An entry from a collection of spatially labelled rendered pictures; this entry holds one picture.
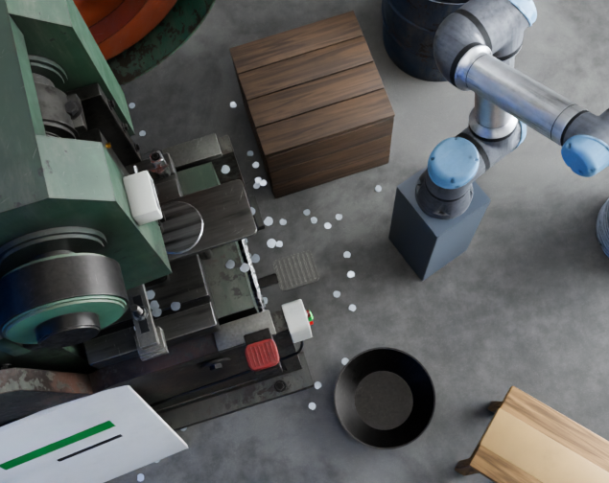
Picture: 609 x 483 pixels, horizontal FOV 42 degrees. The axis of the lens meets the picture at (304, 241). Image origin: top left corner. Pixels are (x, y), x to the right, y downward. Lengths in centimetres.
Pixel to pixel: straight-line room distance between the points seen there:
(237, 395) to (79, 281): 138
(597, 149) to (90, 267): 83
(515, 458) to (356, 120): 103
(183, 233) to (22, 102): 72
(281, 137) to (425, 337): 76
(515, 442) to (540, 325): 53
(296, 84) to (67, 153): 136
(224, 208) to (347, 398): 87
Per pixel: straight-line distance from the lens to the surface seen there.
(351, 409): 244
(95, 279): 114
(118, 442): 228
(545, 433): 218
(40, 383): 181
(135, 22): 168
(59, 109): 125
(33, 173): 110
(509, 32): 168
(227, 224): 178
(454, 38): 162
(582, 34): 300
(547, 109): 147
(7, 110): 116
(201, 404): 246
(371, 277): 253
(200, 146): 202
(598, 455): 221
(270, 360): 171
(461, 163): 194
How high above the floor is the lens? 244
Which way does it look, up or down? 72 degrees down
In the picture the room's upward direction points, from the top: 10 degrees counter-clockwise
